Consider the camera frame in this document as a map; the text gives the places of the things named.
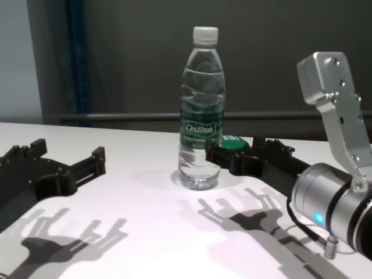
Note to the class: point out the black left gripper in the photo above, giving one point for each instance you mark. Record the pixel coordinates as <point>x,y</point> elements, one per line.
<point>20,180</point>

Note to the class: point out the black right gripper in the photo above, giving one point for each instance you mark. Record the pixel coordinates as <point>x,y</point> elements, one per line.
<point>270,167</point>

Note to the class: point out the clear green-label water bottle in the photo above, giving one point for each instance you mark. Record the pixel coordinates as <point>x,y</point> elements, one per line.
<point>200,116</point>

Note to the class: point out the green YES push button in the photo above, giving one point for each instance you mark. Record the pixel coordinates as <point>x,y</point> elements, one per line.
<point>234,143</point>

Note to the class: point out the grey horizontal rail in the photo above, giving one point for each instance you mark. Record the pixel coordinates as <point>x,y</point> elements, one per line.
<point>116,117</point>

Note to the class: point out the blue vertical post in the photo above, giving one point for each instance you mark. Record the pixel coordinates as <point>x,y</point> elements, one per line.
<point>78,58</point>

